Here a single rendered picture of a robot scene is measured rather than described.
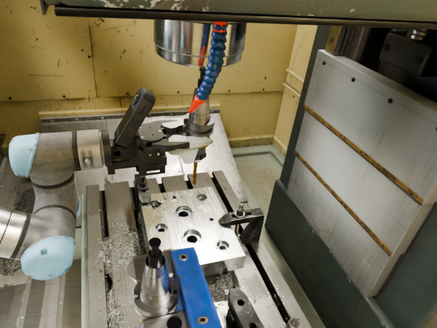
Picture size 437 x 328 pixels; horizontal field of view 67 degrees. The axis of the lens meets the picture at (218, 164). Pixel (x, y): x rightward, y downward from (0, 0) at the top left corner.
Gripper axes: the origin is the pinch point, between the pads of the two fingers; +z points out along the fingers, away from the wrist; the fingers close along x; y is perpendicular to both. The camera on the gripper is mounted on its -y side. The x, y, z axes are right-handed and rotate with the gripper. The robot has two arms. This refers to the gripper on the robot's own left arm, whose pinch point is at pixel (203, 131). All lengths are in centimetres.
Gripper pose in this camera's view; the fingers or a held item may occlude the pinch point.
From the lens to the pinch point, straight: 69.8
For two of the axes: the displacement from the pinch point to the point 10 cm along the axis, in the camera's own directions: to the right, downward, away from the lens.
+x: 3.2, 5.5, -7.7
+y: -0.9, 8.3, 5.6
